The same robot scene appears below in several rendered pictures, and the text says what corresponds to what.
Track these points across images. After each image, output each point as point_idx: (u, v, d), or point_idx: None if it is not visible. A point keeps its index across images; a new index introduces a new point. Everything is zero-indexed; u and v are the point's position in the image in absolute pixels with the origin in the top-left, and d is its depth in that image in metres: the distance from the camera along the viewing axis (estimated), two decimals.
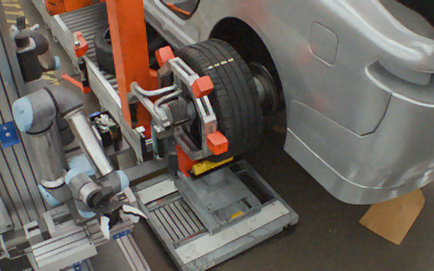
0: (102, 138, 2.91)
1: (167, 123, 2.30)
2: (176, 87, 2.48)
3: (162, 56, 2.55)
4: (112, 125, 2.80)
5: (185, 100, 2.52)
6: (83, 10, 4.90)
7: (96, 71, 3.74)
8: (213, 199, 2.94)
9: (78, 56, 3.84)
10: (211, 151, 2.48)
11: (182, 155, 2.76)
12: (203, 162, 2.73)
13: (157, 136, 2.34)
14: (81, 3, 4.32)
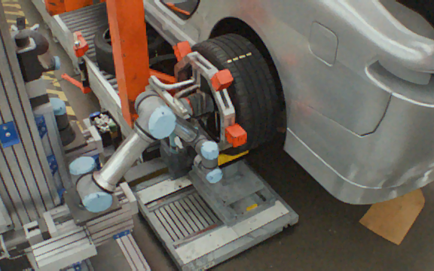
0: (102, 138, 2.91)
1: (187, 115, 2.35)
2: (195, 81, 2.53)
3: (180, 51, 2.59)
4: (112, 125, 2.80)
5: None
6: (83, 10, 4.90)
7: (96, 71, 3.74)
8: (228, 192, 2.99)
9: (78, 56, 3.84)
10: (230, 144, 2.52)
11: None
12: (219, 156, 2.78)
13: None
14: (81, 3, 4.32)
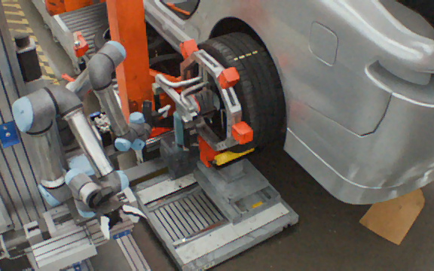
0: (102, 138, 2.91)
1: (194, 113, 2.36)
2: (201, 79, 2.54)
3: (186, 49, 2.61)
4: None
5: None
6: (83, 10, 4.90)
7: None
8: (233, 190, 3.00)
9: (78, 56, 3.84)
10: (236, 141, 2.54)
11: (205, 146, 2.82)
12: (225, 153, 2.79)
13: (184, 126, 2.40)
14: (81, 3, 4.32)
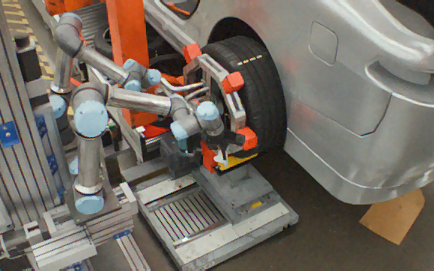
0: (102, 138, 2.91)
1: None
2: (205, 83, 2.51)
3: (190, 53, 2.58)
4: (112, 125, 2.80)
5: (213, 96, 2.55)
6: (83, 10, 4.90)
7: (96, 71, 3.74)
8: (236, 194, 2.97)
9: None
10: (239, 147, 2.51)
11: (208, 151, 2.78)
12: (229, 159, 2.76)
13: None
14: (81, 3, 4.32)
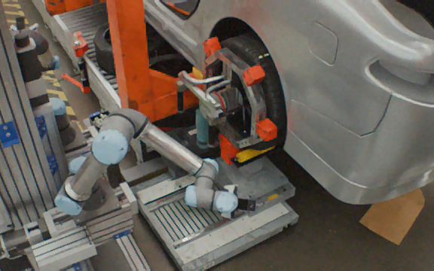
0: None
1: (220, 110, 2.38)
2: (225, 77, 2.56)
3: (209, 47, 2.63)
4: None
5: None
6: (83, 10, 4.90)
7: (96, 71, 3.74)
8: (254, 187, 3.02)
9: (78, 56, 3.84)
10: (259, 138, 2.56)
11: (227, 144, 2.83)
12: (247, 150, 2.81)
13: (209, 123, 2.41)
14: (81, 3, 4.32)
